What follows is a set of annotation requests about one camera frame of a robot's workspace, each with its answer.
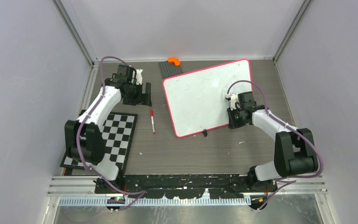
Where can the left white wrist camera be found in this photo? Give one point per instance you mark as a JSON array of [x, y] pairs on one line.
[[136, 76]]

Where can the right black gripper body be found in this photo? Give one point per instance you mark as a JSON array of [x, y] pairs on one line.
[[236, 117]]

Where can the orange curved plastic piece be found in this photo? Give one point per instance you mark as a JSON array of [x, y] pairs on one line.
[[174, 60]]

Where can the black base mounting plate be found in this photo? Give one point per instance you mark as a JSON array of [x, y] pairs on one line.
[[184, 186]]

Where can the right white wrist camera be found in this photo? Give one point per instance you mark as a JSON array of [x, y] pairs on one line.
[[233, 100]]

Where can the grey studded baseplate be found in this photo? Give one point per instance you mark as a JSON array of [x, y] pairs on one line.
[[169, 69]]

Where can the black white checkerboard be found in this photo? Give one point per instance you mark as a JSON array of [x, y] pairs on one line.
[[112, 142]]

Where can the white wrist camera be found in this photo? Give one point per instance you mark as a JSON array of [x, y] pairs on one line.
[[233, 100], [136, 76]]

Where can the pink framed whiteboard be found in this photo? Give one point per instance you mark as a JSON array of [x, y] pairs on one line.
[[196, 100]]

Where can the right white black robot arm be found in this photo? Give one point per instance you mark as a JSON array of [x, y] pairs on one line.
[[294, 150]]

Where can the red capped white marker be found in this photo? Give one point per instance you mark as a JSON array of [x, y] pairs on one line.
[[152, 122]]

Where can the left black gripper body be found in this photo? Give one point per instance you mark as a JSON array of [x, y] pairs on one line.
[[134, 97]]

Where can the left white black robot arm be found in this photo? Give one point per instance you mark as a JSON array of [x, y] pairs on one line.
[[110, 94]]

